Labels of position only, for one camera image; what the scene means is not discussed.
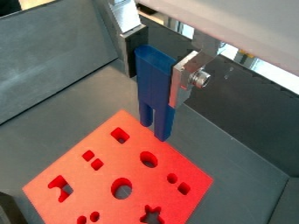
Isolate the dark grey enclosure wall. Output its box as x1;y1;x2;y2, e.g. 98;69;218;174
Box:
0;0;118;124

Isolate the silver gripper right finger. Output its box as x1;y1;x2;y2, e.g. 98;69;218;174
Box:
169;30;226;109

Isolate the red shape-sorting board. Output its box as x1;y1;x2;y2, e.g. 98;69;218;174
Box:
23;110;213;224

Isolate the blue square-circle peg object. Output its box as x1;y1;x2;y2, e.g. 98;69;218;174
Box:
135;45;175;141

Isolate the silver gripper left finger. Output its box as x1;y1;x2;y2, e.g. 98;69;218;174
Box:
109;0;149;78

